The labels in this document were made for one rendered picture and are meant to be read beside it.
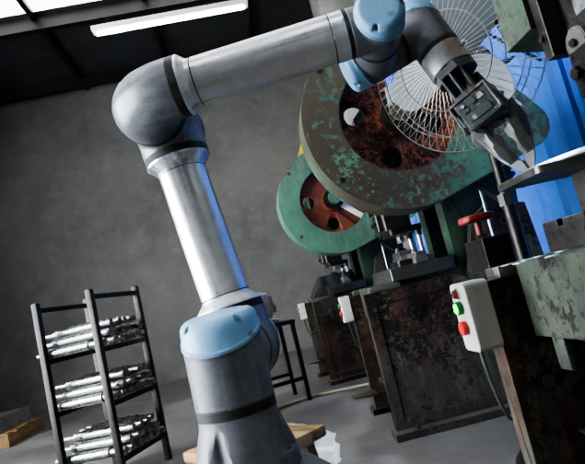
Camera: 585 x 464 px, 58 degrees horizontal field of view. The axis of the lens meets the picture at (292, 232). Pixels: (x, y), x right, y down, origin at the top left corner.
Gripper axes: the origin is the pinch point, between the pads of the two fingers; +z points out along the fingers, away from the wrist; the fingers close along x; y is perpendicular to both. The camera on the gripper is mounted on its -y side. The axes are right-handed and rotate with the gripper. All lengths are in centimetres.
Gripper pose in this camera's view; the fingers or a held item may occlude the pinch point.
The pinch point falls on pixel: (528, 165)
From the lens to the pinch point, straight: 95.0
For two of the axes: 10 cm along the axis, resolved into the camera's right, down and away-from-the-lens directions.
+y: -6.1, 0.5, -7.9
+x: 6.4, -5.6, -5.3
